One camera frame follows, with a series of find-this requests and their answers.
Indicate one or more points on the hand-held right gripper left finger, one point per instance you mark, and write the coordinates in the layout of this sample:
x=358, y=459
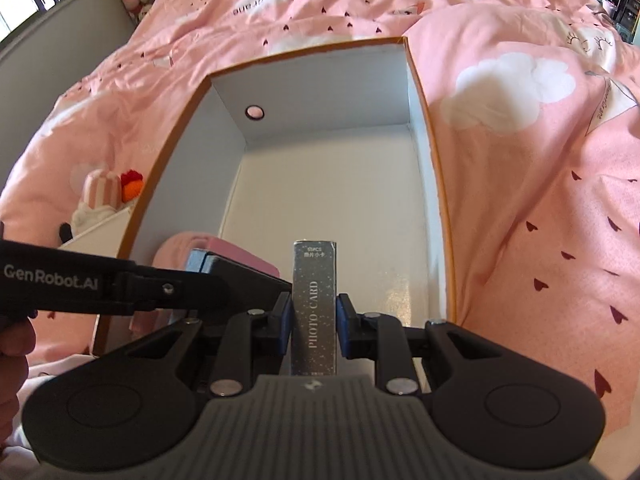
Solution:
x=285, y=325

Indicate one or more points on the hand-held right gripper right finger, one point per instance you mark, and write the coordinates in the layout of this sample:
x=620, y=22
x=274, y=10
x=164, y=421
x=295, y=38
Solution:
x=343, y=327

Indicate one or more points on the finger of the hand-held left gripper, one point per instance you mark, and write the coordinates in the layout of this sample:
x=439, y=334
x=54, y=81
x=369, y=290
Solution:
x=200, y=292
x=197, y=261

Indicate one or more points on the pink pouch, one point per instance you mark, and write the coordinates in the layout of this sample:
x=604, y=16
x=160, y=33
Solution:
x=180, y=250

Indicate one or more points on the silver card box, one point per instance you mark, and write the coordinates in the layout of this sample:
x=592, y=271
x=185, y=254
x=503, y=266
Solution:
x=314, y=310

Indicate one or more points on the white cardboard box orange rim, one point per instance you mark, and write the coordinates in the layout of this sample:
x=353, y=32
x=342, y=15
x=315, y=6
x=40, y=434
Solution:
x=325, y=185

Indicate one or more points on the person's left hand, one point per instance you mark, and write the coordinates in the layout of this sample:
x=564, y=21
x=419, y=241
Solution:
x=12, y=365

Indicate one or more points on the white box lid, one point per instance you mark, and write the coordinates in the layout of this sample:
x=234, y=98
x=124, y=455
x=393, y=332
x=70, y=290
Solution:
x=100, y=235

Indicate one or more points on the orange crocheted toy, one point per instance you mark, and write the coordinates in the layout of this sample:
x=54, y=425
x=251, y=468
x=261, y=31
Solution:
x=132, y=187

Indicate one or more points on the pink striped plush toy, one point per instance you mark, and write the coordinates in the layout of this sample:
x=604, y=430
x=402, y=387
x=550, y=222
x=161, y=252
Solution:
x=100, y=195

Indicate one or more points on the pink printed duvet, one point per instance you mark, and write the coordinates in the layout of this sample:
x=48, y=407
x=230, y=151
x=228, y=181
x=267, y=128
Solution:
x=525, y=160

